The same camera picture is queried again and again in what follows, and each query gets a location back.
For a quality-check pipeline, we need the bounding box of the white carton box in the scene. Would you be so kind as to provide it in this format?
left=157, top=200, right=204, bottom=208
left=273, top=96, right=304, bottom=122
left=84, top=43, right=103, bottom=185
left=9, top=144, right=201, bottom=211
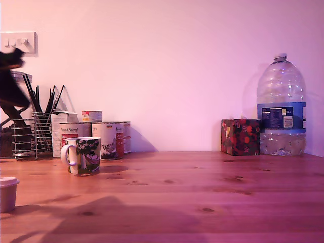
left=51, top=110, right=78, bottom=158

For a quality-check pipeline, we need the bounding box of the white mug with garden print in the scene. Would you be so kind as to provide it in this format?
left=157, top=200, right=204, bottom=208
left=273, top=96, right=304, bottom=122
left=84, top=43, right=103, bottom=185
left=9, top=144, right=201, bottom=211
left=60, top=137, right=101, bottom=175

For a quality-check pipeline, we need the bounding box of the large clear water bottle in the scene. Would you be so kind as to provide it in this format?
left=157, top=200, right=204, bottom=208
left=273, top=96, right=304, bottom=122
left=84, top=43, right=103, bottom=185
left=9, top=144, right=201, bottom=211
left=257, top=53, right=307, bottom=156

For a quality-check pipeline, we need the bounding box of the white wall switch plate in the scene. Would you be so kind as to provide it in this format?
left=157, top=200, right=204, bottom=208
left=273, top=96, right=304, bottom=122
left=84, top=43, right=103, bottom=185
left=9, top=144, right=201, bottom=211
left=0, top=31, right=38, bottom=57

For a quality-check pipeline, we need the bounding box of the white coffee capsule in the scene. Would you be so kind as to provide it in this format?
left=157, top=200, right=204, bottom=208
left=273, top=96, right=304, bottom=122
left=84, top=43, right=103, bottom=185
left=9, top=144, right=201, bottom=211
left=0, top=177, right=20, bottom=213

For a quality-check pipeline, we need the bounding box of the dark wooden utensil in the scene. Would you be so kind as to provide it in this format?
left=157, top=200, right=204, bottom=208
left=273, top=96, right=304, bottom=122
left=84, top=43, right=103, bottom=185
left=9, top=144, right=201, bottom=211
left=0, top=101, right=29, bottom=129

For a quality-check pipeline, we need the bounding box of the metal wire utensil rack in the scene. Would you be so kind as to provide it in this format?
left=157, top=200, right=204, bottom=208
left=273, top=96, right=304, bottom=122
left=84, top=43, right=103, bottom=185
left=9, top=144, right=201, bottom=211
left=10, top=112, right=54, bottom=160

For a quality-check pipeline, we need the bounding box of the small can with orange label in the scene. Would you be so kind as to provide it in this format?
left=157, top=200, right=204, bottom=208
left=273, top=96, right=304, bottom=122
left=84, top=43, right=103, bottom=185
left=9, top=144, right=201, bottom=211
left=82, top=110, right=103, bottom=123

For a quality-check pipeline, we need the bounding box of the black thin stick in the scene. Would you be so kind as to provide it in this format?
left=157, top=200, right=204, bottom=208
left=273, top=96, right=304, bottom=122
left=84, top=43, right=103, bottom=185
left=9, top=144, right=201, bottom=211
left=45, top=87, right=56, bottom=114
left=22, top=74, right=39, bottom=114
left=53, top=85, right=65, bottom=112
left=35, top=85, right=42, bottom=114

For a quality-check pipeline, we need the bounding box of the floral tissue box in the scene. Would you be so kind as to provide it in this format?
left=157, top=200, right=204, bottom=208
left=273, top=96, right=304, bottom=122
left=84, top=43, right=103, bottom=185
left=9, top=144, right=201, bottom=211
left=221, top=118, right=261, bottom=156

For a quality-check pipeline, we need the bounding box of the large can with red label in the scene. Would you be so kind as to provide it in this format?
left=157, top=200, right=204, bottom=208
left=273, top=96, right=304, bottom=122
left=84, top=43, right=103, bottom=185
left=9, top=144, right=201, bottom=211
left=123, top=120, right=132, bottom=154
left=59, top=122, right=92, bottom=152

